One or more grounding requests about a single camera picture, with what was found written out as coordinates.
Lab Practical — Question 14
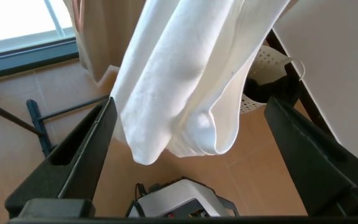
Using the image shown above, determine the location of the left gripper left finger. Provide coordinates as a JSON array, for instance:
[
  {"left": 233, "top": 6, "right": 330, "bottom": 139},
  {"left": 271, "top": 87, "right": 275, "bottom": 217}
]
[{"left": 4, "top": 96, "right": 118, "bottom": 218}]

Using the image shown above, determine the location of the window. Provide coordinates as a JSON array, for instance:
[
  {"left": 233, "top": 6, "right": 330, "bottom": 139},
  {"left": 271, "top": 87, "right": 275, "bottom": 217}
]
[{"left": 0, "top": 0, "right": 80, "bottom": 82}]

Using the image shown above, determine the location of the white laundry basket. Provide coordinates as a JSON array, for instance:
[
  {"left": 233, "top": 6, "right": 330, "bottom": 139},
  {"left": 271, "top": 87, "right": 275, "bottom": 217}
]
[{"left": 239, "top": 45, "right": 306, "bottom": 114}]

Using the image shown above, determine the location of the beige curtain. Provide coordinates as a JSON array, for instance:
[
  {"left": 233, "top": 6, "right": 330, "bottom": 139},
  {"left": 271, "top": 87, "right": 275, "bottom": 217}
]
[{"left": 62, "top": 0, "right": 147, "bottom": 84}]

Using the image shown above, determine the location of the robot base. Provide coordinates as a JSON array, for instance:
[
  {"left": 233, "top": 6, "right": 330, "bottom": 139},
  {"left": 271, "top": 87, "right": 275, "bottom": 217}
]
[{"left": 125, "top": 176, "right": 241, "bottom": 218}]

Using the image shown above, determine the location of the white printed T-shirt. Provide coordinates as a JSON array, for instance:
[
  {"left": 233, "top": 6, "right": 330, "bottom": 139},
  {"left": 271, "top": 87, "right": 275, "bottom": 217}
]
[{"left": 109, "top": 0, "right": 291, "bottom": 166}]

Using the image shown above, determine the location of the black clothes rack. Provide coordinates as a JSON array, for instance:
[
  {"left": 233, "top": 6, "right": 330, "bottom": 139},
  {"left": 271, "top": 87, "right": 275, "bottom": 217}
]
[{"left": 0, "top": 95, "right": 110, "bottom": 158}]

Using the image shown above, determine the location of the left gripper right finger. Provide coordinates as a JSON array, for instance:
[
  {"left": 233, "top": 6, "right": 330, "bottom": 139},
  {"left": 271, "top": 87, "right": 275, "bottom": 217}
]
[{"left": 264, "top": 95, "right": 358, "bottom": 218}]

